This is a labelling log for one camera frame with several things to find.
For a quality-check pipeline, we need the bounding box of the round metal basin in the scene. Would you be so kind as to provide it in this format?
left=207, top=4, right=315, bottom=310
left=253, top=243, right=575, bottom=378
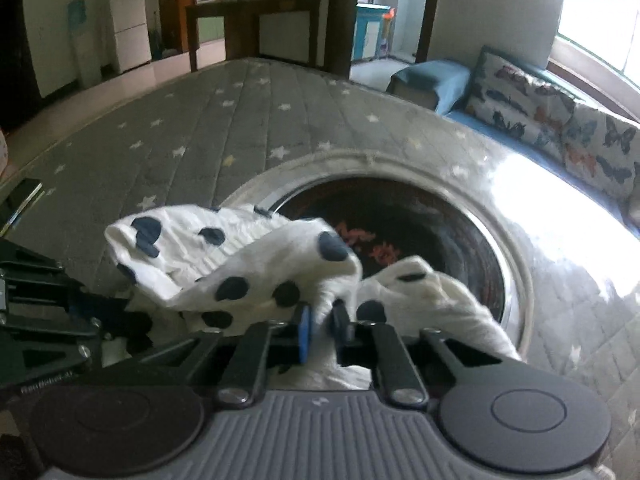
left=222, top=152, right=533, bottom=361

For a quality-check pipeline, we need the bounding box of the grey star-patterned mat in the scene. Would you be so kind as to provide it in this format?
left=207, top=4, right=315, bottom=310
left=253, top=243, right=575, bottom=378
left=0, top=56, right=640, bottom=480

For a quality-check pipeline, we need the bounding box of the white water dispenser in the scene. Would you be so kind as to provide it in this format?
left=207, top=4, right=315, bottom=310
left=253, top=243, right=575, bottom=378
left=66, top=0, right=103, bottom=89

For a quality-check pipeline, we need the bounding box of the dark wooden shelf cabinet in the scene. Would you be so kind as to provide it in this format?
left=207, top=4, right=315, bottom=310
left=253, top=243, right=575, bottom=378
left=157, top=0, right=241, bottom=56

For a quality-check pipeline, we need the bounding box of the butterfly print pillow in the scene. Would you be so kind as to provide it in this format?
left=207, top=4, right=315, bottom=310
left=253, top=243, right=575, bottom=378
left=462, top=46, right=581, bottom=161
left=561, top=100, right=640, bottom=201

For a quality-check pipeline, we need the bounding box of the dark red-printed cloth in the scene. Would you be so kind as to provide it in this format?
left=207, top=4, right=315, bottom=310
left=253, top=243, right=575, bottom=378
left=274, top=177, right=506, bottom=331

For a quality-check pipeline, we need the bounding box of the white navy polka dot garment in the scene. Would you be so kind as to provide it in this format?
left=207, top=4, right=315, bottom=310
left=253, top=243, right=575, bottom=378
left=102, top=202, right=523, bottom=393

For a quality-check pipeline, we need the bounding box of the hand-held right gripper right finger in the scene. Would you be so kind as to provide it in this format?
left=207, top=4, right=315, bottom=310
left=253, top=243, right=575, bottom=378
left=331, top=302, right=523, bottom=408

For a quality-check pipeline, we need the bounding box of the white refrigerator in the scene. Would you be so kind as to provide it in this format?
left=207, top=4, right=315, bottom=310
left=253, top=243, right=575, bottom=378
left=107, top=0, right=153, bottom=75

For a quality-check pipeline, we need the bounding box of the dark wooden table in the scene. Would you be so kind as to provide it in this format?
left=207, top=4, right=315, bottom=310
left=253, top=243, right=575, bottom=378
left=185, top=0, right=322, bottom=73

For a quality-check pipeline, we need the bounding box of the blue sofa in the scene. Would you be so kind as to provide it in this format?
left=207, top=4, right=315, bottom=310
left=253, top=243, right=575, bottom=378
left=386, top=59, right=640, bottom=238

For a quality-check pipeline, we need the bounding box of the black smartphone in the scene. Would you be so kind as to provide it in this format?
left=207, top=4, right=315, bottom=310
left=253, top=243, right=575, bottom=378
left=0, top=178, right=44, bottom=233

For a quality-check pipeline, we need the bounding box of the bright window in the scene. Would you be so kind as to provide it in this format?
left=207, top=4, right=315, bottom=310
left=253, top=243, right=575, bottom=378
left=555, top=0, right=640, bottom=83

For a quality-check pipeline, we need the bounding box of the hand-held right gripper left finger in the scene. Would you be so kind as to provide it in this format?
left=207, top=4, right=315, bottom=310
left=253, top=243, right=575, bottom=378
left=132, top=304, right=315, bottom=408

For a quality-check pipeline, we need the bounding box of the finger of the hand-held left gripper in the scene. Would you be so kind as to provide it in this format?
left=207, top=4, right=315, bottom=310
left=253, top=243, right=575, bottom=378
left=80, top=291, right=155, bottom=356

